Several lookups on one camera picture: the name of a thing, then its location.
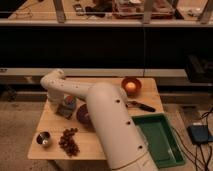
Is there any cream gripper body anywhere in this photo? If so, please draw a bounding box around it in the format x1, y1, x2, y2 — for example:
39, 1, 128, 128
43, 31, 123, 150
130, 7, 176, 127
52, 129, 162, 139
47, 95, 63, 113

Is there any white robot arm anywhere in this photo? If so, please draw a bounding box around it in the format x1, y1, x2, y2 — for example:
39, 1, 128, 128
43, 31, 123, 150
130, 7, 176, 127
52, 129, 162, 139
40, 69, 158, 171

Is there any small metal cup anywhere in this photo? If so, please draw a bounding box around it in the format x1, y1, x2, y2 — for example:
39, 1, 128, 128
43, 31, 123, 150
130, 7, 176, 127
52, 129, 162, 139
36, 131, 52, 148

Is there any red and blue tool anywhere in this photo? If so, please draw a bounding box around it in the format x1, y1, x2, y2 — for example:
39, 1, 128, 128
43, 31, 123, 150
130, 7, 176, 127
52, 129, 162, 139
64, 95, 77, 110

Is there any purple bowl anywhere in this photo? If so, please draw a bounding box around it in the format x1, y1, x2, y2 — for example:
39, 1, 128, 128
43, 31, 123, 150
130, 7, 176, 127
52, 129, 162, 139
76, 104, 92, 125

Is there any wooden table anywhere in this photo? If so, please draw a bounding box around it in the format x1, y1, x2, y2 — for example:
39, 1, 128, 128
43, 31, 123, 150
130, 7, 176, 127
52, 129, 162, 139
28, 78, 164, 160

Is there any bunch of dark grapes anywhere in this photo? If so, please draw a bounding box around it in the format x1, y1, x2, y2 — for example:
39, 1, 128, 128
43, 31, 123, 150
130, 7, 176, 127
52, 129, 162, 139
58, 128, 80, 156

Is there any yellow ball in bowl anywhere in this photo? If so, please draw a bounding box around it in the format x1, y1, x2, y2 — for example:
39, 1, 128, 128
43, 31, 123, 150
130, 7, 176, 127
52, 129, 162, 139
126, 82, 136, 91

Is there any orange bowl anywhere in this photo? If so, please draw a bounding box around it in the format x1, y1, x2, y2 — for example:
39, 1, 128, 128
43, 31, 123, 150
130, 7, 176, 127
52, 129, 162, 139
121, 77, 142, 96

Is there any green plastic tray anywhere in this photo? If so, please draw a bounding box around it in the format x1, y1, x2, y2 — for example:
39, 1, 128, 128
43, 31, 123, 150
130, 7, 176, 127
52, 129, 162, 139
133, 114, 185, 169

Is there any black box on floor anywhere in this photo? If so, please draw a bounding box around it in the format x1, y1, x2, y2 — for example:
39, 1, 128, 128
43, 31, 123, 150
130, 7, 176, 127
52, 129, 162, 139
187, 125, 213, 145

